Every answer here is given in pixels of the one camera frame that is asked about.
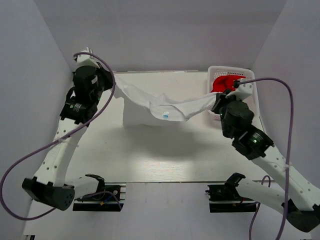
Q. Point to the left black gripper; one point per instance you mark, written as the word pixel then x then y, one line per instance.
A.
pixel 107 75

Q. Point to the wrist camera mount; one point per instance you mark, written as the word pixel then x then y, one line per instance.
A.
pixel 242 92
pixel 85 60

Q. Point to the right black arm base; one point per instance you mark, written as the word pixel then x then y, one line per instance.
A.
pixel 223 199

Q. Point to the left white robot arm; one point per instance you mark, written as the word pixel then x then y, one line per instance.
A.
pixel 48 185

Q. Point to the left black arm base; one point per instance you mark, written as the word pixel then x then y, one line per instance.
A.
pixel 111 200

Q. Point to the white t shirt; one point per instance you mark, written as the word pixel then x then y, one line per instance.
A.
pixel 162 98

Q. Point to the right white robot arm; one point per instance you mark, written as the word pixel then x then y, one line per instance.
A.
pixel 300 203

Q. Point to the red t shirt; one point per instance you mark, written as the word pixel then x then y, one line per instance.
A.
pixel 224 82

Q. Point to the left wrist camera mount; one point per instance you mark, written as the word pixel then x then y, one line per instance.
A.
pixel 85 60

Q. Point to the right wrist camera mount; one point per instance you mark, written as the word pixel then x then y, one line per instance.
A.
pixel 242 92

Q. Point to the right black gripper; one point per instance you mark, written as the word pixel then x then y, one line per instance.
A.
pixel 221 99

